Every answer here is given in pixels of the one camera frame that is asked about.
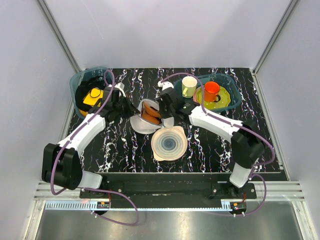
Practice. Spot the pink blue swirl plate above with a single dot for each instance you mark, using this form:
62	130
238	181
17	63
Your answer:
169	144

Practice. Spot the yellow cloth in bin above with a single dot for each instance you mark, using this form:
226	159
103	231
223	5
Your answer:
89	100

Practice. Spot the aluminium frame post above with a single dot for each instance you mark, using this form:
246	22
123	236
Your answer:
44	8
276	34

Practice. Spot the orange cup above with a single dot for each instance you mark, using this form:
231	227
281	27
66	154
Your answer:
211	91

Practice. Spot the white slotted cable duct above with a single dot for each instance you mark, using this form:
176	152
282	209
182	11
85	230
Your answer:
94	205

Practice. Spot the white mesh laundry bag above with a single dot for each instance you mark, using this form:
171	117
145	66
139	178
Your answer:
142	126

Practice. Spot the black cloth in bin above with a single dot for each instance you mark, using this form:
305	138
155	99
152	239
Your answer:
84	89

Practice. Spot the left aluminium frame post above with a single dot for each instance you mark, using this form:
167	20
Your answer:
44	8

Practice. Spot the yellow green plate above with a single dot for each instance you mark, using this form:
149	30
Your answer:
217	102

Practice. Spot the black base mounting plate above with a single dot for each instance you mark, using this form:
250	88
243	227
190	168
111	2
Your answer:
208	185

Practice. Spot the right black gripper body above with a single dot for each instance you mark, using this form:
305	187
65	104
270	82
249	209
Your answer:
165	111

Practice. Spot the cream yellow mug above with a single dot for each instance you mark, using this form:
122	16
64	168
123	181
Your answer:
189	86

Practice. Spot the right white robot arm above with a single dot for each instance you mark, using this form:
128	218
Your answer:
246	148

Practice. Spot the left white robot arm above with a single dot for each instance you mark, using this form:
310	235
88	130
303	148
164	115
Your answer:
61	162

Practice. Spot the right aluminium frame post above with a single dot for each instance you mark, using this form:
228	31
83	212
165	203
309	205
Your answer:
276	34

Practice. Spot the left teal plastic bin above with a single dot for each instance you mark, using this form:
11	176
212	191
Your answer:
84	76

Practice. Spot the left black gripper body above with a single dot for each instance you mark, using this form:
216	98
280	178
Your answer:
119	107

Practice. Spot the peach brown bra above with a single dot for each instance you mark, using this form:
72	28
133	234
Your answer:
150	114

